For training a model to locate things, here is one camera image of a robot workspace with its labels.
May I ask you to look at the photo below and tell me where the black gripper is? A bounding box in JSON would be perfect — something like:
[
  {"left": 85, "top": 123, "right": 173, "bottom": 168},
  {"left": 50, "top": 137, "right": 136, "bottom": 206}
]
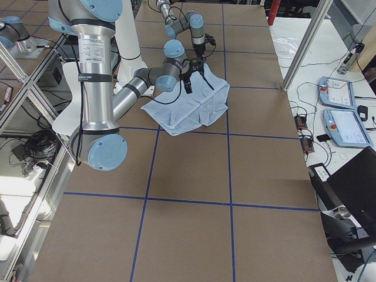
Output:
[
  {"left": 193, "top": 43, "right": 206, "bottom": 63},
  {"left": 180, "top": 69, "right": 193, "bottom": 94}
]

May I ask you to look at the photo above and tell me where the clear water bottle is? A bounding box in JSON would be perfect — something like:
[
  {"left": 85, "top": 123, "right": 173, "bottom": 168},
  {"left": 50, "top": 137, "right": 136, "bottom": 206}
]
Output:
[{"left": 337, "top": 48, "right": 357, "bottom": 75}]

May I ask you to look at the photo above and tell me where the white plastic chair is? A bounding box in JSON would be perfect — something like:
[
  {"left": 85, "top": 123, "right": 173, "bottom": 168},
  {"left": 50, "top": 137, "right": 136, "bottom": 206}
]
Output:
[{"left": 52, "top": 62, "right": 81, "bottom": 137}]

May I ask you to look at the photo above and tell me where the light blue button shirt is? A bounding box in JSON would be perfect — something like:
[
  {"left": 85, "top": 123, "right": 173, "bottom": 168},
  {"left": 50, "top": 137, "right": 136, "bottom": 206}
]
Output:
[{"left": 141, "top": 63, "right": 230, "bottom": 136}]

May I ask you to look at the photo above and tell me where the aluminium frame post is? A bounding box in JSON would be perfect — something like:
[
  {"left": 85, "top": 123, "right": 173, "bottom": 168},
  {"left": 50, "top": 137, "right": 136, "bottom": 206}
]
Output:
[{"left": 281, "top": 0, "right": 333, "bottom": 92}]

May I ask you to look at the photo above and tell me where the clear plastic bag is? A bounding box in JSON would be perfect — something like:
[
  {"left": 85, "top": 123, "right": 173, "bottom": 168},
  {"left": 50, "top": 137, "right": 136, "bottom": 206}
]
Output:
[{"left": 272, "top": 36, "right": 299, "bottom": 59}]

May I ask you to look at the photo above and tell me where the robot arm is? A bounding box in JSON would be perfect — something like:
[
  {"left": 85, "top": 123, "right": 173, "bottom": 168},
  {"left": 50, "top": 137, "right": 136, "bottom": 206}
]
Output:
[
  {"left": 156, "top": 0, "right": 210, "bottom": 61},
  {"left": 48, "top": 1, "right": 187, "bottom": 172}
]

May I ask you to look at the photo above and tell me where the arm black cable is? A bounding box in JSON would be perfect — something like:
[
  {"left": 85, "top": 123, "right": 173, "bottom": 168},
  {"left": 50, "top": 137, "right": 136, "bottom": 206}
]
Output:
[{"left": 140, "top": 58, "right": 215, "bottom": 105}]

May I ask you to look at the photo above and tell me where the upper blue teach pendant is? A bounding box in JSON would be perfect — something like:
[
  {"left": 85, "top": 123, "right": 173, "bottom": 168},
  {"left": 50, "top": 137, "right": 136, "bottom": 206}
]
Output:
[{"left": 318, "top": 76, "right": 355, "bottom": 109}]

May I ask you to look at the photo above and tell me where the lower blue teach pendant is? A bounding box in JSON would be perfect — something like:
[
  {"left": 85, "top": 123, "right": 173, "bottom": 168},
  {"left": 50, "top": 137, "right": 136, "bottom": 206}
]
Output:
[{"left": 323, "top": 108, "right": 374, "bottom": 148}]

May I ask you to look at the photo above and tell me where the orange black connector box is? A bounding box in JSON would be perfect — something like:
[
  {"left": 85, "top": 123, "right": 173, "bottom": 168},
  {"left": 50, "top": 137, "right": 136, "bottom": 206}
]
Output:
[{"left": 294, "top": 115, "right": 308, "bottom": 130}]

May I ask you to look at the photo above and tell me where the blue teach pendant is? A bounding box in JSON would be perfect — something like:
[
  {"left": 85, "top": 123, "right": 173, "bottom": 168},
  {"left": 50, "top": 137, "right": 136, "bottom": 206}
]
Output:
[
  {"left": 318, "top": 76, "right": 355, "bottom": 109},
  {"left": 323, "top": 108, "right": 374, "bottom": 148}
]

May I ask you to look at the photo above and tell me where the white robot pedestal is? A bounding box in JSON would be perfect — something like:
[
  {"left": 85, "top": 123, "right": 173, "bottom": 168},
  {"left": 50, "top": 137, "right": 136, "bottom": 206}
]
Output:
[{"left": 113, "top": 0, "right": 147, "bottom": 94}]

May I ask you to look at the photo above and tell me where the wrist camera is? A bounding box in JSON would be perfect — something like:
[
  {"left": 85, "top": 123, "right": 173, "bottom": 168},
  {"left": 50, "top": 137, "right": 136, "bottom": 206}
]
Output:
[
  {"left": 189, "top": 58, "right": 204, "bottom": 75},
  {"left": 204, "top": 33, "right": 216, "bottom": 46}
]

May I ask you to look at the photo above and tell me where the red cylinder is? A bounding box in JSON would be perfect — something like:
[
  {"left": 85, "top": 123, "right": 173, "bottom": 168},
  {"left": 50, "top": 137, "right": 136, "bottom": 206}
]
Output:
[{"left": 267, "top": 0, "right": 281, "bottom": 26}]

